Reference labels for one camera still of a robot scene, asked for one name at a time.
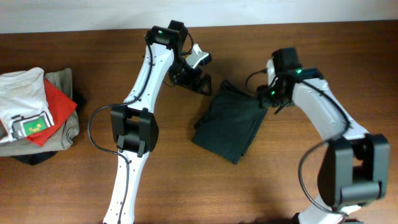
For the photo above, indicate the dark green t-shirt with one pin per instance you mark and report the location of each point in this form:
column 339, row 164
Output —
column 230, row 124

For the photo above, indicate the red folded t-shirt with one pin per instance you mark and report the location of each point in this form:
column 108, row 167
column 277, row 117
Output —
column 60, row 107

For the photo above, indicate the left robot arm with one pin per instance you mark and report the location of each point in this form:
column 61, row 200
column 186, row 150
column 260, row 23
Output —
column 135, row 129

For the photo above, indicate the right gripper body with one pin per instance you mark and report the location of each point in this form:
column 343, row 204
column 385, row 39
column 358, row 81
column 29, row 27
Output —
column 268, row 96

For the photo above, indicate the beige folded t-shirt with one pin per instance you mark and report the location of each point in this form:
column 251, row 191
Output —
column 62, row 80

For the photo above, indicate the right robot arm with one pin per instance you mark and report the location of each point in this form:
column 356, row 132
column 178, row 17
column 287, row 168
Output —
column 354, row 170

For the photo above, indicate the white t-shirt with print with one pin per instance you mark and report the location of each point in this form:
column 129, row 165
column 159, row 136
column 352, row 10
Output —
column 24, row 107

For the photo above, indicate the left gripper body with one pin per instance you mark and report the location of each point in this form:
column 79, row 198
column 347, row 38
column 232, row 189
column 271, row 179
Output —
column 181, row 70

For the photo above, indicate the black folded garment bottom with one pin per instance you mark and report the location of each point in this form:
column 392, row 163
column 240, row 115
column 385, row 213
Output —
column 79, row 99

